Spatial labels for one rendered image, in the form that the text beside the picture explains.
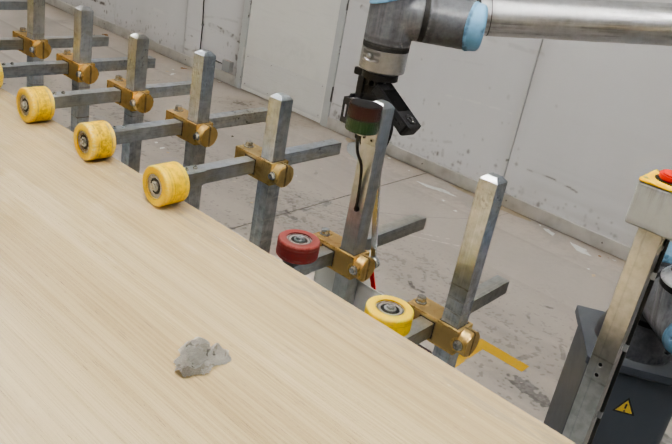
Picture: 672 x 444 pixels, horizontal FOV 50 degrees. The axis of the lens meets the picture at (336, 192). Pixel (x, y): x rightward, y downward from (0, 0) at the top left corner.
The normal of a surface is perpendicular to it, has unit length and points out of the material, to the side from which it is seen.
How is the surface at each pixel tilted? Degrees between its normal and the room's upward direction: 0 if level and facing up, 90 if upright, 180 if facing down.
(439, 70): 90
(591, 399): 90
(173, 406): 0
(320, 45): 90
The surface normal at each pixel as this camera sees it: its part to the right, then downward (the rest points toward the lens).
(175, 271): 0.17, -0.91
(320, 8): -0.65, 0.18
